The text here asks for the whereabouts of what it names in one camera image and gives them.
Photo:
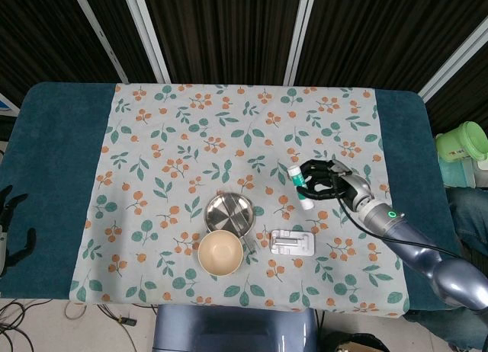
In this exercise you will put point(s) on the white frame post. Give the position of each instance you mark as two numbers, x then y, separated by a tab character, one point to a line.
146	34
100	34
453	62
301	34

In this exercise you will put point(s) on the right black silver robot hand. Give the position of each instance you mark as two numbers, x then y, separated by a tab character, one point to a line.
352	188

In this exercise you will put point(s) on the green plastic jar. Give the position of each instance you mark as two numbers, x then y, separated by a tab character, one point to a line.
463	142

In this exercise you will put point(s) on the teal plastic container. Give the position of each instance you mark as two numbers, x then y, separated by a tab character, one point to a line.
455	173

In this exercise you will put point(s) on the teal table cover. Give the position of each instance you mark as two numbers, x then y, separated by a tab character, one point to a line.
57	157

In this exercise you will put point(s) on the person's leg in jeans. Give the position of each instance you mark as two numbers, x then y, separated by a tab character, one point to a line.
470	211

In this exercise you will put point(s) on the white green tube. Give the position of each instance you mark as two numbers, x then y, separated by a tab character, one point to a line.
295	175

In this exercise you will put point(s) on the stainless steel plate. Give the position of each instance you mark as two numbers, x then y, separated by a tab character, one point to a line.
228	215

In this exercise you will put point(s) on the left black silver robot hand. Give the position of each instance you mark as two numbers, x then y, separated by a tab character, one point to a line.
3	245

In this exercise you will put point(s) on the beige bowl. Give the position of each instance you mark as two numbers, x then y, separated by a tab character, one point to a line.
220	253

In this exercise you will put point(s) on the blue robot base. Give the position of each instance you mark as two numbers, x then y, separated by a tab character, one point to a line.
236	329

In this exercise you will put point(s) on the small black floor device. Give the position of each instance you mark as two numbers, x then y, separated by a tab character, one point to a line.
127	321

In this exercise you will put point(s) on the floral leaf print tablecloth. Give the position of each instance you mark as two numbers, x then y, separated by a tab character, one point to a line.
190	138

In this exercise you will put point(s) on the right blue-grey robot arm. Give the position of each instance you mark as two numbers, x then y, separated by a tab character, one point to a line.
419	249

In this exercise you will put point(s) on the blue white sign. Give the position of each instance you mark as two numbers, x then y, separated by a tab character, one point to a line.
5	104

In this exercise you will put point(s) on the white plastic tray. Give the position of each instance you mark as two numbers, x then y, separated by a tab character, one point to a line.
292	243

